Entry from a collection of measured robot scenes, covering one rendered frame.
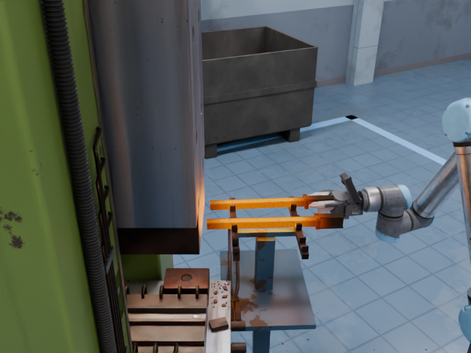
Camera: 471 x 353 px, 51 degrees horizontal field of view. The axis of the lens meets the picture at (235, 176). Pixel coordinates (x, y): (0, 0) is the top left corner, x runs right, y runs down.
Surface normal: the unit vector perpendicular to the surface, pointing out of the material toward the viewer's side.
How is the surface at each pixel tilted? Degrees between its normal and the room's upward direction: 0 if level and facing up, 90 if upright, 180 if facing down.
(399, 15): 90
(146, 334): 0
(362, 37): 90
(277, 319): 0
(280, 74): 90
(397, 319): 0
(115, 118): 90
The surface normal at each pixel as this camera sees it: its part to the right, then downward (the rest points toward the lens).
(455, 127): -0.92, 0.07
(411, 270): 0.00, -0.88
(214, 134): 0.43, 0.43
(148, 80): 0.00, 0.47
